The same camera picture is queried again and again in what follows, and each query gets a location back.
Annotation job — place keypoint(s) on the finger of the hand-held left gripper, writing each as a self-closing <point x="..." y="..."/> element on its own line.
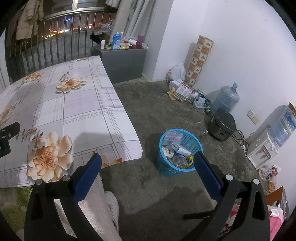
<point x="9" y="131"/>

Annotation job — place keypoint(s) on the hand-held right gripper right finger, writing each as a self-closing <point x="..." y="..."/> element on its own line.
<point x="207" y="176"/>

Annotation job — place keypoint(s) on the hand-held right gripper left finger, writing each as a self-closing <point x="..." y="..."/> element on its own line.
<point x="89" y="176"/>

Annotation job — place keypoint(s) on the yellow green wrapper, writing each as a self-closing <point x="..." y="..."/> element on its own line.
<point x="189" y="161"/>

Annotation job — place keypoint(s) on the white blue box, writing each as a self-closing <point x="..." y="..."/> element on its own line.
<point x="179" y="148"/>

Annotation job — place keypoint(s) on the blue plastic basket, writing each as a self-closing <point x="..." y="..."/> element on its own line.
<point x="161" y="166"/>

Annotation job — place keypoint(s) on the white tissue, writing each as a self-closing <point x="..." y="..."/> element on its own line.
<point x="166" y="151"/>

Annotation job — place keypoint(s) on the clear zip bag red print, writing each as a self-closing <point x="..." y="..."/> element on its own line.
<point x="173" y="136"/>

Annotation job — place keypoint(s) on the white shoe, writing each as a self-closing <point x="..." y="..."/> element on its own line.
<point x="112" y="204"/>

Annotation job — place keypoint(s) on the black rice cooker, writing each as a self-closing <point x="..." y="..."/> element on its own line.
<point x="222" y="125"/>

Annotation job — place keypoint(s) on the white water dispenser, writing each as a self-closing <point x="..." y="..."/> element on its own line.
<point x="261" y="150"/>

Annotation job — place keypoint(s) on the bag of snacks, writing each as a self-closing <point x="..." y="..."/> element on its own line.
<point x="269" y="177"/>

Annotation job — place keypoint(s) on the green bottle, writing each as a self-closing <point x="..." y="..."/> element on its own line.
<point x="208" y="109"/>

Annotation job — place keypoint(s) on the floral tablecloth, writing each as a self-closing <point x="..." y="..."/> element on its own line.
<point x="81" y="104"/>

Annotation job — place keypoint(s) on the brown cardboard box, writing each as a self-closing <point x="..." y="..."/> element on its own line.
<point x="277" y="197"/>

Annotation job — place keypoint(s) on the clear plastic bag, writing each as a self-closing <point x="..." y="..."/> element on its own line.
<point x="199" y="102"/>

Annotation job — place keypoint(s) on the large blue water jug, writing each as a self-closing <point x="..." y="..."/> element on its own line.
<point x="225" y="99"/>

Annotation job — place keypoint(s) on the pink cloth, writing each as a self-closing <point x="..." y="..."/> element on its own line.
<point x="275" y="222"/>

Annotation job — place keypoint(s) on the pile of paper packets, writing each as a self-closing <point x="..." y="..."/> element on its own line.
<point x="182" y="90"/>

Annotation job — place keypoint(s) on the labelled water jug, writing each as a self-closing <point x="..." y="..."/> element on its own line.
<point x="283" y="125"/>

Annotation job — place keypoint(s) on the white plastic bag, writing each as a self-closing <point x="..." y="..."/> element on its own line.
<point x="175" y="71"/>

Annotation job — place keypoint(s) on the beige coat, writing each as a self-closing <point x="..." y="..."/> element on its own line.
<point x="27" y="20"/>

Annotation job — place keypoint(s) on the tall patterned box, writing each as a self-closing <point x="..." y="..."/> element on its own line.
<point x="198" y="60"/>

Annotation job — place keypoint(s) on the grey cabinet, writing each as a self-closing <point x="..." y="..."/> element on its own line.
<point x="122" y="64"/>

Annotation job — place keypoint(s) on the small white bottle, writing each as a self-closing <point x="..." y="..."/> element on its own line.
<point x="103" y="45"/>

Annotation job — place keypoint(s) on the yellow packets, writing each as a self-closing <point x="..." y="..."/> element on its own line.
<point x="124" y="47"/>

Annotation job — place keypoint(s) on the blue detergent bottle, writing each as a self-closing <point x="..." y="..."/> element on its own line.
<point x="116" y="42"/>

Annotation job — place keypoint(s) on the metal railing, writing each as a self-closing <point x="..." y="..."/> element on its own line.
<point x="81" y="11"/>

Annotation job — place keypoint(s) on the white round container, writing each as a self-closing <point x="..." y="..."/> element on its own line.
<point x="132" y="42"/>

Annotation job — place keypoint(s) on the purple box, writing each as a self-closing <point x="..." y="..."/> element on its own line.
<point x="141" y="41"/>

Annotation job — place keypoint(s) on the grey curtain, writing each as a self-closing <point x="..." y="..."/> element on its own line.
<point x="143" y="20"/>

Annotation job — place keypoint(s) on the wall socket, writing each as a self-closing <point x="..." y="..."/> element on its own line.
<point x="253" y="116"/>

